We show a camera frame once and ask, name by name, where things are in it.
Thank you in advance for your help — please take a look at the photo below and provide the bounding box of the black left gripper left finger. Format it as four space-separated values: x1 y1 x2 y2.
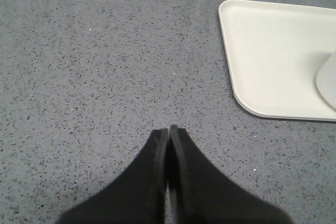
58 129 168 223

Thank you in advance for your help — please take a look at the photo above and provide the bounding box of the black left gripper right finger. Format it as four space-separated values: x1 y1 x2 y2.
169 125 291 223

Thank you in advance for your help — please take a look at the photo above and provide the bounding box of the white smiley mug black handle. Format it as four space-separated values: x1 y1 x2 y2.
316 52 335 109

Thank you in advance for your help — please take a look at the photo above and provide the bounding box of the cream rectangular plastic tray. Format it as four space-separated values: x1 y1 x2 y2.
218 0 335 122

